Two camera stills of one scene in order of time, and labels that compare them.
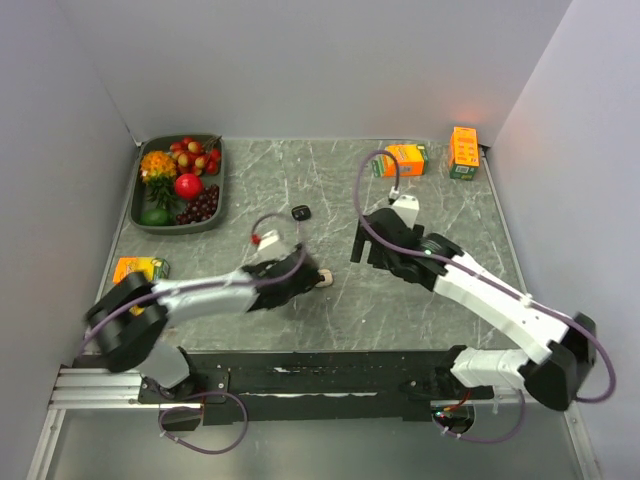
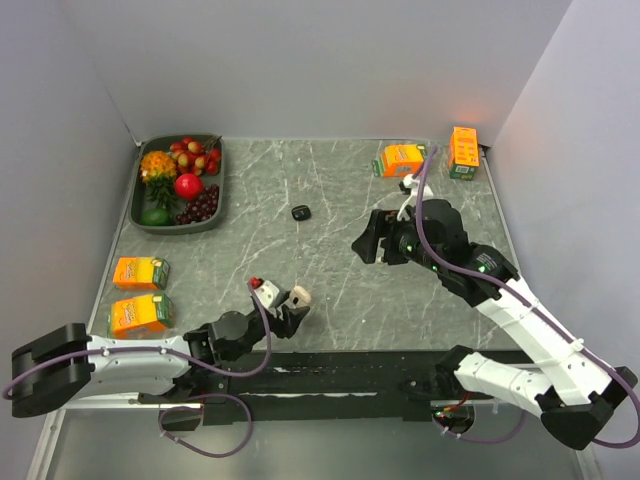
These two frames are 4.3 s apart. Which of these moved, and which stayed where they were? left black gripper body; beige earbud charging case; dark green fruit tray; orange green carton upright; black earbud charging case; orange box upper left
Moved: beige earbud charging case; left black gripper body
Stayed: orange green carton upright; black earbud charging case; orange box upper left; dark green fruit tray
